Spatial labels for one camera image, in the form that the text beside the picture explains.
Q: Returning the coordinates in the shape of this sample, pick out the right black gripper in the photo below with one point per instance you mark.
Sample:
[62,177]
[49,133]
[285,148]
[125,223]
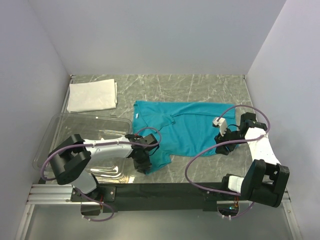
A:
[222,150]

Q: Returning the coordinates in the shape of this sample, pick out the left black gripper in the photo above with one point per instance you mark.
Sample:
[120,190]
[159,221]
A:
[141,167]

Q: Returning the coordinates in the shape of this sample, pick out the teal t shirt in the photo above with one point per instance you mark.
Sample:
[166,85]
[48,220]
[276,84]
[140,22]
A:
[183,128]

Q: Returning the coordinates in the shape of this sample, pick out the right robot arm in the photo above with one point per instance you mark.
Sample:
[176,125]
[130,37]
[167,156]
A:
[266,180]

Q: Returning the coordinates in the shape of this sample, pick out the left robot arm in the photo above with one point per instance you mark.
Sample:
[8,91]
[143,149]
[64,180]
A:
[69,160]

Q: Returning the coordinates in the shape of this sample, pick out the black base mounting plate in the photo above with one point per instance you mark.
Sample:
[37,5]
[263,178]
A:
[126,197]

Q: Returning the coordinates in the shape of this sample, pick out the clear plastic bin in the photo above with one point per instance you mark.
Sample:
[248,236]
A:
[85,127]

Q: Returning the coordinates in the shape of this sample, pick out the folded white t shirt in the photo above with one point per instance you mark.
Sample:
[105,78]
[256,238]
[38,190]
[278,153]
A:
[92,96]

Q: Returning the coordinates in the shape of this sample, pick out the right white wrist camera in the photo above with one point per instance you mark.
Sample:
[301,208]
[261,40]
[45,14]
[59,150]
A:
[221,124]

